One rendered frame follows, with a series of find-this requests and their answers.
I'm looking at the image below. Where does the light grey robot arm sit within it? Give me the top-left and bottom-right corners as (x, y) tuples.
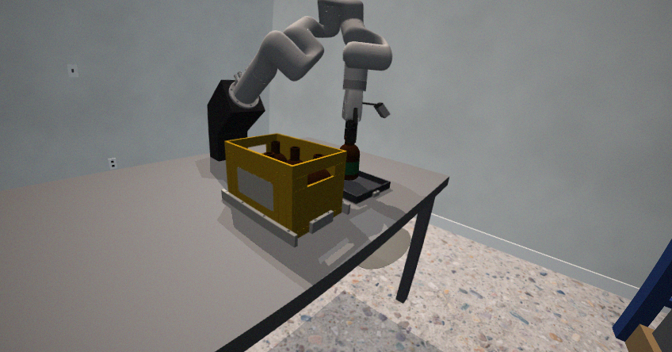
(229, 0), (392, 109)

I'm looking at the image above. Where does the yellow translucent crate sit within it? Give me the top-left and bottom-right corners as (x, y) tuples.
(225, 133), (347, 238)

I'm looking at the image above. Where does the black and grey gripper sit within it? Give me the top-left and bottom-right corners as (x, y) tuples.
(342, 88), (366, 143)

